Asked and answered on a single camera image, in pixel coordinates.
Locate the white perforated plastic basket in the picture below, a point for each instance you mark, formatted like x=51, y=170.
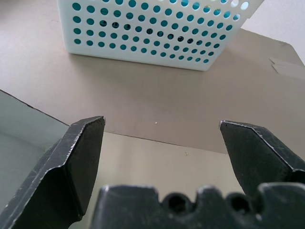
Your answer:
x=152, y=31

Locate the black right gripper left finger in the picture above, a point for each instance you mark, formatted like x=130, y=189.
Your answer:
x=59, y=171

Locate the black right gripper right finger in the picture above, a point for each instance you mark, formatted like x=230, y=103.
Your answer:
x=257, y=157

